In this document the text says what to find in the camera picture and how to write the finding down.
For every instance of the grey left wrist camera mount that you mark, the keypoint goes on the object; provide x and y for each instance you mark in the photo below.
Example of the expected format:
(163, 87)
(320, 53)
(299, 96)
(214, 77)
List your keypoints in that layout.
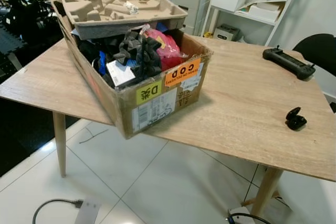
(86, 212)

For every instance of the black exercise equipment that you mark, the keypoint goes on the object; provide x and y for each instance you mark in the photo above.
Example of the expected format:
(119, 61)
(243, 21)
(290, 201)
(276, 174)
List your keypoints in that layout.
(23, 14)

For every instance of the dark grey foam insert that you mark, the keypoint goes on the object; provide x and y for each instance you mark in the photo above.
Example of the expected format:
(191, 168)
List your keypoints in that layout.
(140, 51)

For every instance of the white drawer cabinet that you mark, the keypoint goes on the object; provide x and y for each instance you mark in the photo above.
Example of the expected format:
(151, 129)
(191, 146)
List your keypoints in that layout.
(186, 3)

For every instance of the black chair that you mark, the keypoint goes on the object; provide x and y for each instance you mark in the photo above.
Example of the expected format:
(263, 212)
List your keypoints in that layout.
(317, 51)

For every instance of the light wooden table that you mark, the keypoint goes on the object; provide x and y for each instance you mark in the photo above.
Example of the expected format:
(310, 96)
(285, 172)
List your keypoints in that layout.
(252, 103)

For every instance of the small grey device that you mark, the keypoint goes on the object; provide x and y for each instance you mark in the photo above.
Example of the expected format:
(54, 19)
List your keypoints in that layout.
(227, 32)

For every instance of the white shelf unit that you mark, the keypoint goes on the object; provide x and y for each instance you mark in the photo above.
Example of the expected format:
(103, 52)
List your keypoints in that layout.
(286, 3)

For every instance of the black handheld controller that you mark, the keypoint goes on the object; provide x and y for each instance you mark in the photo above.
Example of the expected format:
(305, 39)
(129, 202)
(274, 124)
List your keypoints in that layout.
(289, 62)

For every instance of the white paper card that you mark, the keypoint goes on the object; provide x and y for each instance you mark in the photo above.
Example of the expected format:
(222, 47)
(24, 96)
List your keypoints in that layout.
(121, 73)

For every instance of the red plastic bag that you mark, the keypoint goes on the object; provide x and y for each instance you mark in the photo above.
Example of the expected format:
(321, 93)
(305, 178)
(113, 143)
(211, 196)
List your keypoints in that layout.
(167, 51)

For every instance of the labelled cardboard box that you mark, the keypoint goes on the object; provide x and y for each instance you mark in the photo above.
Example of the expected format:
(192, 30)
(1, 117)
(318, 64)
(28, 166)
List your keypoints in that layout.
(157, 109)

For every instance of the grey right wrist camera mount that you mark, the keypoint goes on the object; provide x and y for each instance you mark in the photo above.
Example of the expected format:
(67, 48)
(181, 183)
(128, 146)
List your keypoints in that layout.
(236, 216)

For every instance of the black earbud case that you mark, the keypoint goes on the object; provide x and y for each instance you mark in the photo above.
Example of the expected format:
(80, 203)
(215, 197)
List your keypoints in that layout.
(295, 120)

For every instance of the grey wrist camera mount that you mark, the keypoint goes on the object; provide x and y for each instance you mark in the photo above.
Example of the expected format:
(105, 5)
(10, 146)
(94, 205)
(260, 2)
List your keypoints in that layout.
(86, 212)
(236, 216)

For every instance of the white flat box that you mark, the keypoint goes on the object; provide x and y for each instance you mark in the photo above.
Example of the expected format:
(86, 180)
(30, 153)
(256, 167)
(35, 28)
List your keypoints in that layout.
(265, 11)

